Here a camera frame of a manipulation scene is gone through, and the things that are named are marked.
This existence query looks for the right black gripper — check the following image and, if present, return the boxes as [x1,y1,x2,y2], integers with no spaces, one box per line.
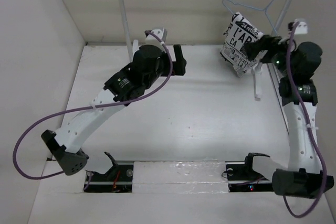
[243,35,298,78]

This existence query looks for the newspaper print trousers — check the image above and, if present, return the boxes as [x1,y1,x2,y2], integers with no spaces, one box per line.
[220,12,264,78]

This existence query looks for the light blue wire hanger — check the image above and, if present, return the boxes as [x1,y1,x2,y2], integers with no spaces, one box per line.
[222,0,278,35]

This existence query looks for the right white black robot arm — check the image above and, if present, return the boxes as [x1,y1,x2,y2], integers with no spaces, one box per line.
[243,35,334,199]

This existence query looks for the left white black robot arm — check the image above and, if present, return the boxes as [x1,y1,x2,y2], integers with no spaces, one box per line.
[41,45,186,176]

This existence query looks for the white foam block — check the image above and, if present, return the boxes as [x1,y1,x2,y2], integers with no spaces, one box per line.
[132,161,228,194]

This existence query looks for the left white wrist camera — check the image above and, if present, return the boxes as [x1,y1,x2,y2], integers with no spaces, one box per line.
[145,27,167,42]

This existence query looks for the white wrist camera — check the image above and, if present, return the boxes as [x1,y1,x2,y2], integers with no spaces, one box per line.
[145,27,167,42]
[288,18,308,35]

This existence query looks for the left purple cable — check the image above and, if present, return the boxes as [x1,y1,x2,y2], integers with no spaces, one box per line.
[12,31,174,179]

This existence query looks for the purple cable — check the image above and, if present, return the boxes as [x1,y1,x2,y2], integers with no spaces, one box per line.
[12,31,174,179]
[282,22,329,219]

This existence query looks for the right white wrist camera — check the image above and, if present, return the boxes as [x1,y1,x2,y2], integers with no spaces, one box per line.
[288,18,308,35]

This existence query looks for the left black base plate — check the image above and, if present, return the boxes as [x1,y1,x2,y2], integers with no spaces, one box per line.
[83,161,134,194]

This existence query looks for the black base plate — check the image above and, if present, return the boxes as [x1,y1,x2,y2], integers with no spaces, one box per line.
[83,161,134,194]
[222,161,274,193]

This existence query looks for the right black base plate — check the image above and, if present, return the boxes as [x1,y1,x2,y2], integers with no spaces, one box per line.
[222,161,274,193]

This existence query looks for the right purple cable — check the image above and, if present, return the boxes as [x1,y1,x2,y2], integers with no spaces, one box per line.
[282,22,329,219]

